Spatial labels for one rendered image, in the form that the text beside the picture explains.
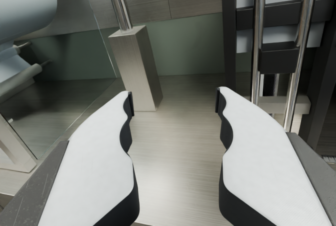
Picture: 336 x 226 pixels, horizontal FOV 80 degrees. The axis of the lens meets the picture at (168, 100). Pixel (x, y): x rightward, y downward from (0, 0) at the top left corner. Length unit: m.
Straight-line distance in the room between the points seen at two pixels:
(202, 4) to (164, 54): 0.25
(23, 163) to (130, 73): 0.39
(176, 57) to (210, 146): 0.46
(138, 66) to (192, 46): 0.30
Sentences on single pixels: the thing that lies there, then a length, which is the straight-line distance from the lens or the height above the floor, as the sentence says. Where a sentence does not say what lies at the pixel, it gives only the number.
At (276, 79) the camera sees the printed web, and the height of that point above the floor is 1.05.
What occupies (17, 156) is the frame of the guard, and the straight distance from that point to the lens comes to 0.68.
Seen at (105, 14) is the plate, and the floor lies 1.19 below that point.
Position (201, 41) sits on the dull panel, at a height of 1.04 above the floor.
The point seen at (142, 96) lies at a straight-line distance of 0.68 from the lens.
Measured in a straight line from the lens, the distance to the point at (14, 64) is 0.68.
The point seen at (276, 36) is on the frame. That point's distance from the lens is 0.38.
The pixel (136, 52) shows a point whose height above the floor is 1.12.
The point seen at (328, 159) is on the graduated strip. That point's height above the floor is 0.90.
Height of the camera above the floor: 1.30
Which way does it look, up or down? 32 degrees down
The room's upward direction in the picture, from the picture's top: 13 degrees counter-clockwise
